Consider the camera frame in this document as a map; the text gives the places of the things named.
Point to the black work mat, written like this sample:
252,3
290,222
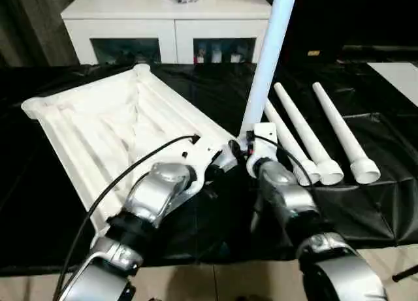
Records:
359,209

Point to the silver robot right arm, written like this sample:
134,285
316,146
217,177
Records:
294,196

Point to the white flat panel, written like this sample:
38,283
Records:
395,79

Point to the white plastic table leg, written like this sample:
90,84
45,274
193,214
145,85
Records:
267,69
333,118
294,118
281,128

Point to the dark thin rod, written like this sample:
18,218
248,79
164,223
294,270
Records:
405,273

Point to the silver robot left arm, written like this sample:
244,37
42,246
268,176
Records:
156,190

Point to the white plastic table top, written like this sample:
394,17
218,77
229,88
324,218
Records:
98,124

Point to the small yellow object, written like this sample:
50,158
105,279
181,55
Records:
313,53

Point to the grey pleated curtain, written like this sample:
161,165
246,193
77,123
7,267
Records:
32,23

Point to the white glass-door cabinet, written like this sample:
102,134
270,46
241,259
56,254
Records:
130,7

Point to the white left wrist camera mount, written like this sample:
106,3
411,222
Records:
199,157

